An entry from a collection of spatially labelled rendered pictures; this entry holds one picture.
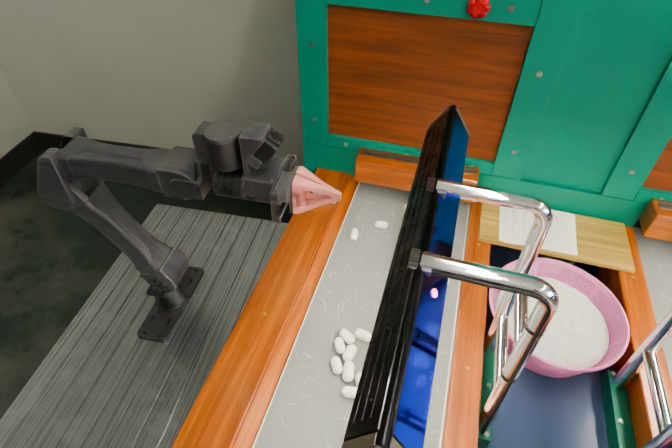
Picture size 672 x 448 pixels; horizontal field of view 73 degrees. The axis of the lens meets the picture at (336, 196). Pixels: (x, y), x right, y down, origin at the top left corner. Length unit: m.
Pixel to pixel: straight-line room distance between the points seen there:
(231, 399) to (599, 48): 0.94
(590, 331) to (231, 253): 0.83
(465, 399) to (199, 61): 1.76
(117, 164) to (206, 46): 1.37
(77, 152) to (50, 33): 1.73
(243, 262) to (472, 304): 0.55
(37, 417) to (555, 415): 0.98
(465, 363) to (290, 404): 0.33
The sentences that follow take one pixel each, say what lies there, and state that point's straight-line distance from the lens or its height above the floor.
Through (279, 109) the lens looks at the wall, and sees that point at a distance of 2.16.
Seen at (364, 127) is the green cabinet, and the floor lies 0.91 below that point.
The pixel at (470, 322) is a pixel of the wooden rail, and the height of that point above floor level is 0.76.
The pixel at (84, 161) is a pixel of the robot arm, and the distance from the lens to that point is 0.86.
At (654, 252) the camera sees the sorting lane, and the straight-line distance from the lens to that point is 1.31.
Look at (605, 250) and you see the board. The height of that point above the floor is 0.78.
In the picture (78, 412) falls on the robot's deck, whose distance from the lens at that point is 1.08.
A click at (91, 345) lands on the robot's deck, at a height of 0.67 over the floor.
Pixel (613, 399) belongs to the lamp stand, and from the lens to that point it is 1.05.
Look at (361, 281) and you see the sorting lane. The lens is 1.03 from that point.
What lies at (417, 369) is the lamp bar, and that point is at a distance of 0.53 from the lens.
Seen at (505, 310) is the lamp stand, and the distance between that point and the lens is 0.88.
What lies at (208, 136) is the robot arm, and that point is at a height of 1.17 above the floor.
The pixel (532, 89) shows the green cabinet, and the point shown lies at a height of 1.08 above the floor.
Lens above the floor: 1.56
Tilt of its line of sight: 42 degrees down
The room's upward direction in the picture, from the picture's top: straight up
